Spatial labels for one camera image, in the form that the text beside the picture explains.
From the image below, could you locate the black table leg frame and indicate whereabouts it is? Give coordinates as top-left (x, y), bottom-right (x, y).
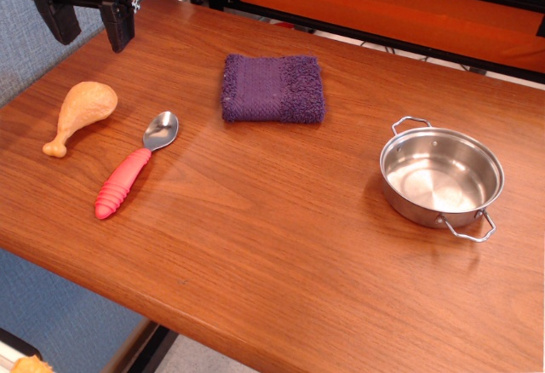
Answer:
top-left (101, 318), bottom-right (178, 373)

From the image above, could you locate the stainless steel pan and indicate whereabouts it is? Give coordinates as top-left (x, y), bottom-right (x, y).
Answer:
top-left (379, 116), bottom-right (505, 243)

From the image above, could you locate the orange panel black frame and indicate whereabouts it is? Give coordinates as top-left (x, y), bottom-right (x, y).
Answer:
top-left (191, 0), bottom-right (544, 83)

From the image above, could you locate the red handled metal spoon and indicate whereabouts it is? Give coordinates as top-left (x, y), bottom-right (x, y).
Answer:
top-left (95, 111), bottom-right (179, 220)

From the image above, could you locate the orange toy at corner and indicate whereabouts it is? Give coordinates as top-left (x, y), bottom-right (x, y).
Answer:
top-left (10, 356), bottom-right (54, 373)

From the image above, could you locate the plastic chicken drumstick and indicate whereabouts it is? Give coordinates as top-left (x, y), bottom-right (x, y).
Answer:
top-left (43, 81), bottom-right (118, 158)

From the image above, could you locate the purple folded towel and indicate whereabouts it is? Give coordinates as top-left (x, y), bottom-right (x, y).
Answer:
top-left (221, 54), bottom-right (325, 123)

